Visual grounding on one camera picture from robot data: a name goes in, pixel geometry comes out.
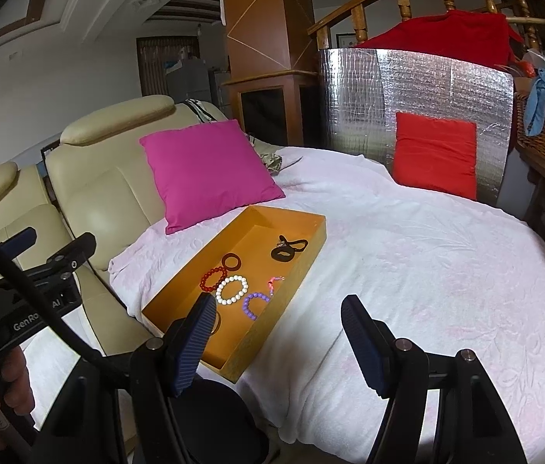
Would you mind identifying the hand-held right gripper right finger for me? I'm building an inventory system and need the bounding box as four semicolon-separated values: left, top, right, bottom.
341;295;529;464

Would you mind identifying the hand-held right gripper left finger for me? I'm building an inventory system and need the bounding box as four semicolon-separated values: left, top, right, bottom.
36;294;218;464

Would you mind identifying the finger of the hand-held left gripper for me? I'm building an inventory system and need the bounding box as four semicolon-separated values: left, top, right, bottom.
0;229;37;259
36;232;97;283

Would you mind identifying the white bead bracelet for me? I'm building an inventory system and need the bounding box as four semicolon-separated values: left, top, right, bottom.
215;275;249;306

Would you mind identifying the black cord bracelet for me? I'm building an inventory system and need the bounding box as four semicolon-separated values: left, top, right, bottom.
278;234;310;253

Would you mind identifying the orange cardboard box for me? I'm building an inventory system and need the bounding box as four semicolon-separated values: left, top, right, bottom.
141;204;327;385

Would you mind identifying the beige leather sofa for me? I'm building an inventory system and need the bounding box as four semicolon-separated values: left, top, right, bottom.
0;94;235;349

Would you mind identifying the pink cushion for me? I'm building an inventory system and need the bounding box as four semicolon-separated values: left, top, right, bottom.
139;119;286;235

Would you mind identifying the small patterned cloth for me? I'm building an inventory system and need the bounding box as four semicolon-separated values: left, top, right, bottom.
258;151;285;175

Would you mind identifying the striped cloth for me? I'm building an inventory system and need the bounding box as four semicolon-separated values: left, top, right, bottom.
183;99;229;126

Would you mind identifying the dark lattice door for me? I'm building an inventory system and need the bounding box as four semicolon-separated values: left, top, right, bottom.
136;36;202;100

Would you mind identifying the red cushion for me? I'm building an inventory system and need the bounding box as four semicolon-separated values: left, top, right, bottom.
391;111;477;200

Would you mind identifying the silver foil panel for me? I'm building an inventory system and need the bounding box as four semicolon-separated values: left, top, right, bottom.
317;48;515;206

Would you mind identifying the wooden pillar cabinet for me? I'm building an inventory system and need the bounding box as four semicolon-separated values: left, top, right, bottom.
219;0;322;148

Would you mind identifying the wooden railing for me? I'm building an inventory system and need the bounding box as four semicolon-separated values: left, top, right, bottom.
307;0;545;51

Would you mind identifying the red cloth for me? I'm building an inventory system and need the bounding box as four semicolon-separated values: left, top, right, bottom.
357;10;525;66

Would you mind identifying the black cable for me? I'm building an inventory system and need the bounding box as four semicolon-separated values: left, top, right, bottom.
0;225;157;387

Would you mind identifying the red bead bracelet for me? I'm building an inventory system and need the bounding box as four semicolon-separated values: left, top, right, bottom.
199;266;227;295

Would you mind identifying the purple bead bracelet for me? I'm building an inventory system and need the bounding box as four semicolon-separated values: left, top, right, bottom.
242;291;272;321

